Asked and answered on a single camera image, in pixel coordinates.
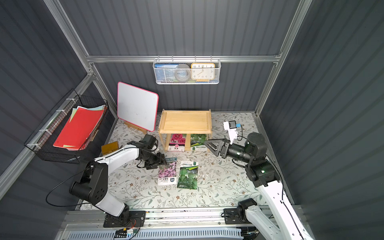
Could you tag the blue box in basket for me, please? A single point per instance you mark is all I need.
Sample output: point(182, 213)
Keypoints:
point(164, 72)

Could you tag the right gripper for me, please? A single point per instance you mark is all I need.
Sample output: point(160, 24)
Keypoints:
point(223, 148)

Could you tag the white wire wall basket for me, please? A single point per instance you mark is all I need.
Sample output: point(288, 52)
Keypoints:
point(217, 62)

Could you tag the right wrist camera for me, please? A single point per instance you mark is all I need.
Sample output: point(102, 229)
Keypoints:
point(232, 128)

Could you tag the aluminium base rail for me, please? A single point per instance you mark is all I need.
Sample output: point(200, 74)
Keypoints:
point(209, 217)

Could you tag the green gourd seed bag bottom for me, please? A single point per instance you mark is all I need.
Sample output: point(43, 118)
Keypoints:
point(197, 142)

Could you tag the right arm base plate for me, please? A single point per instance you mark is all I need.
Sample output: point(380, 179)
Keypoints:
point(251, 215)

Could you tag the wooden two-tier shelf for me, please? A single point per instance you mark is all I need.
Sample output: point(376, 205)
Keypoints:
point(184, 122)

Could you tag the white vented cable duct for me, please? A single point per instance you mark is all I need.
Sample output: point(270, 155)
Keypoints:
point(159, 234)

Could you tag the green gourd seed bag top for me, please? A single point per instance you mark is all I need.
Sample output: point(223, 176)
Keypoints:
point(188, 178)

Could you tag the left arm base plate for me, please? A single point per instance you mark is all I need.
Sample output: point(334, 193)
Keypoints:
point(127, 219)

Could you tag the wooden whiteboard easel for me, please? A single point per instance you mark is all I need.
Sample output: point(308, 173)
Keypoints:
point(129, 125)

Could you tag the green gourd seed bag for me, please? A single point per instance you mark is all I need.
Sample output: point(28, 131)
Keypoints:
point(188, 178)
point(197, 142)

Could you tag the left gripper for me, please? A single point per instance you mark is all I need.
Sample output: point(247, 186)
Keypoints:
point(156, 160)

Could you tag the yellow square clock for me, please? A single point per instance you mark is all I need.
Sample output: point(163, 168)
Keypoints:
point(203, 72)

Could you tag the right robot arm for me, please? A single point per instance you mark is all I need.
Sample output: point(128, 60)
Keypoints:
point(286, 224)

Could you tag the yellow sponge block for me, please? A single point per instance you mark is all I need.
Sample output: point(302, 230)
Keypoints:
point(109, 148)

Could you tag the black wire side basket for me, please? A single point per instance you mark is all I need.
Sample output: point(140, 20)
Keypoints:
point(42, 143)

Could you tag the pink flower seed bag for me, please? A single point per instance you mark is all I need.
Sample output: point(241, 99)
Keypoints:
point(177, 143)

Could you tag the grey tape roll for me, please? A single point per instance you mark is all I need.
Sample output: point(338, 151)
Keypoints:
point(182, 73)

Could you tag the purple flower seed bag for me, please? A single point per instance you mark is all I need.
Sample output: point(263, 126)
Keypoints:
point(167, 174)

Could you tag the pink framed whiteboard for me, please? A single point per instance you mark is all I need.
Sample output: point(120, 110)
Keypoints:
point(137, 106)

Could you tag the red paper folder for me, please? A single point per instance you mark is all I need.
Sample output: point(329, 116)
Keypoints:
point(79, 127)

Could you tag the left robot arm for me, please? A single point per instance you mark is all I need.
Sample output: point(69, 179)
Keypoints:
point(91, 183)

